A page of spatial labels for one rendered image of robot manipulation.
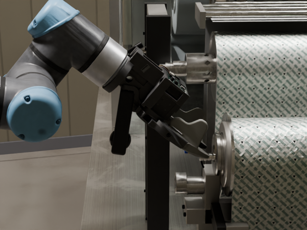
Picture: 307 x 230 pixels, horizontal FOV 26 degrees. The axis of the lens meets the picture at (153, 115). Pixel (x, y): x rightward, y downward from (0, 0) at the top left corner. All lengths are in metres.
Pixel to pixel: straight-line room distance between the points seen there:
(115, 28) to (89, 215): 0.64
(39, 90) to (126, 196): 0.90
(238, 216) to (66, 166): 3.06
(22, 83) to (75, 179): 3.05
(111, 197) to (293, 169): 0.76
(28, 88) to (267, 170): 0.43
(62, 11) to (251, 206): 0.45
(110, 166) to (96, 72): 0.94
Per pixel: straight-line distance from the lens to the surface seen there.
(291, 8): 1.41
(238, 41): 1.34
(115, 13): 2.07
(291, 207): 1.17
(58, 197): 3.80
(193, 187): 1.22
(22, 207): 3.72
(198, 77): 1.35
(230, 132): 1.12
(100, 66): 1.05
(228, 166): 1.12
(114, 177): 1.90
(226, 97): 1.33
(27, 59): 1.06
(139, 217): 1.69
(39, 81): 0.97
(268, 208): 1.17
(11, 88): 0.94
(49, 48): 1.05
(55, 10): 1.05
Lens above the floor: 1.72
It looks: 20 degrees down
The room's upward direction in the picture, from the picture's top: straight up
